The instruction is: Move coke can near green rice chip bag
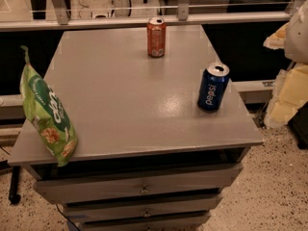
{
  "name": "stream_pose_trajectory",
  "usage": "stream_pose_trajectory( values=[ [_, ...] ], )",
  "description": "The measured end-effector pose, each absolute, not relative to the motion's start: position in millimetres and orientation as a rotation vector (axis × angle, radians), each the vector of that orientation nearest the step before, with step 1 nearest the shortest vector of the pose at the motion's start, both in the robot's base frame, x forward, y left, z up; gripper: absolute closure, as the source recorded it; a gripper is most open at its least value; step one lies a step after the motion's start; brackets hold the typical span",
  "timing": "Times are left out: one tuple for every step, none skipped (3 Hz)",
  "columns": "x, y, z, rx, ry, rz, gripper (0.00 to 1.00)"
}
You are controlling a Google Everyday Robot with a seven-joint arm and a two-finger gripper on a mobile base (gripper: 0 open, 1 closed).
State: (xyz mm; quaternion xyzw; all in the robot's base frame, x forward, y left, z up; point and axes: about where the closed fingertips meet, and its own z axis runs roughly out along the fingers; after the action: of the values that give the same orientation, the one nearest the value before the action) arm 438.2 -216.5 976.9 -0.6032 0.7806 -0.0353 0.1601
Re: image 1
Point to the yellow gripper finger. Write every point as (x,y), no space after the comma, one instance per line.
(290,93)
(277,39)

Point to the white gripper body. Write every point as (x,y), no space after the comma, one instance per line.
(298,38)

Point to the orange coke can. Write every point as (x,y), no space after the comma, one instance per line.
(156,37)

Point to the blue pepsi can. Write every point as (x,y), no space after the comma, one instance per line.
(214,81)

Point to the green rice chip bag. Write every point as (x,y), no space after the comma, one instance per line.
(46,112)

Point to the grey drawer cabinet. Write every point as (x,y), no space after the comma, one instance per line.
(147,156)

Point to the metal railing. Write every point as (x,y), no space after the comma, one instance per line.
(17,15)

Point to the black stand leg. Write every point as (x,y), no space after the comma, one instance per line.
(14,197)

